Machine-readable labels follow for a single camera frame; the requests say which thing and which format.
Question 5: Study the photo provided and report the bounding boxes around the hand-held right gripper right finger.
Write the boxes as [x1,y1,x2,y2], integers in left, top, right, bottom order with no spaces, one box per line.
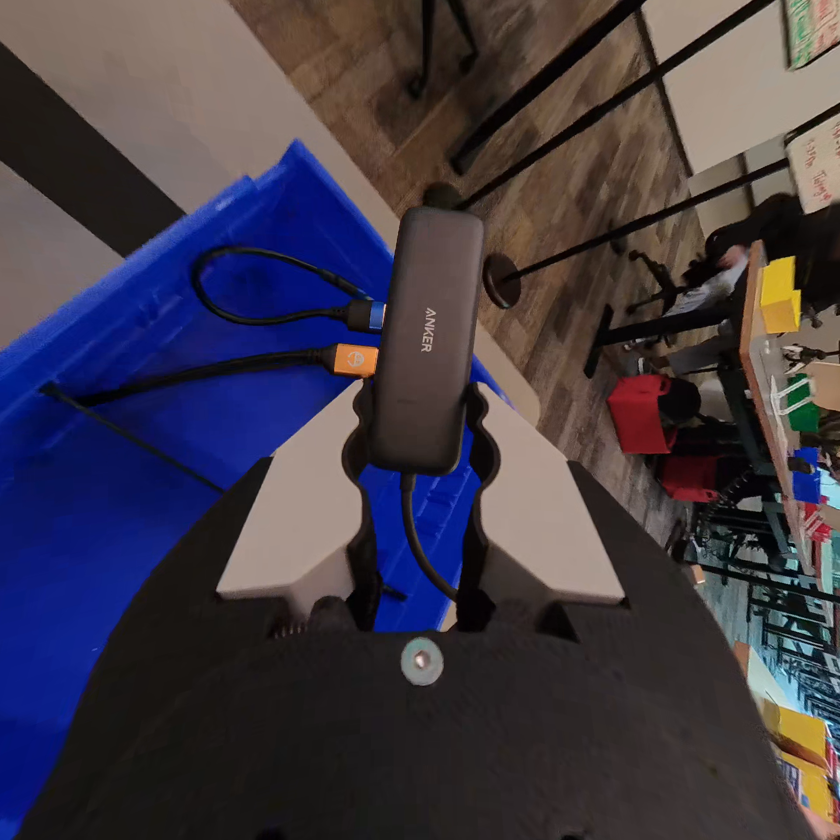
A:
[460,388,627,628]

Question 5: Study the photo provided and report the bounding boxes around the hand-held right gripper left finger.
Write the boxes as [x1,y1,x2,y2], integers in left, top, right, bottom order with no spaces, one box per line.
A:
[214,381,385,628]

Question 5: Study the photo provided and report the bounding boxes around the slim hub black cable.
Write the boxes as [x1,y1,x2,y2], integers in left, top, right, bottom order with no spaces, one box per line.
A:
[398,466,463,605]

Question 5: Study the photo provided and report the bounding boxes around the orange usb cable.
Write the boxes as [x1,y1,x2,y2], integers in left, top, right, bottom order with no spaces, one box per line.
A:
[53,342,382,401]

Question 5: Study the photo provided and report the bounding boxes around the blue plastic bin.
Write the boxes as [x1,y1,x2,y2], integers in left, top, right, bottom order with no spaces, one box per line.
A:
[0,138,506,840]

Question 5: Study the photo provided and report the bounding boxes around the blue usb cable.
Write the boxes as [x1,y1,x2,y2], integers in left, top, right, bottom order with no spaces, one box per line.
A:
[193,246,388,332]

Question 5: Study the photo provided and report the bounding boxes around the slim black usb hub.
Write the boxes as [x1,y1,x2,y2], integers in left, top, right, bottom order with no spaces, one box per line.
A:
[365,204,484,476]

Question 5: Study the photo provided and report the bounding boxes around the red plastic bin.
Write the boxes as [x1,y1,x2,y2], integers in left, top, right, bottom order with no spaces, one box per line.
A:
[607,372,716,500]

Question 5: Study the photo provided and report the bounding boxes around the black bin divider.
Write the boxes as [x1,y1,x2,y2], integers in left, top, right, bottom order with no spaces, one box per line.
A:
[40,381,224,493]

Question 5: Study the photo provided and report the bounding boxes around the black pole stand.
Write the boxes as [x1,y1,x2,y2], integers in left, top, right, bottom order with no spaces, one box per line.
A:
[479,158,788,309]

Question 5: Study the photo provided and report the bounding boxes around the wooden work table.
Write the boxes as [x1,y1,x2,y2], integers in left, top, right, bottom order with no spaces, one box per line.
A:
[735,237,840,592]

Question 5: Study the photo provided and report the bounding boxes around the yellow plastic bin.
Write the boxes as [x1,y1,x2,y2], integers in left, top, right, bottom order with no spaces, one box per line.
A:
[759,256,804,336]

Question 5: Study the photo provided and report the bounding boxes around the white easel board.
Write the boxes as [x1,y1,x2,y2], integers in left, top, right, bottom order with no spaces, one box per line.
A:
[781,0,840,73]
[785,112,840,211]

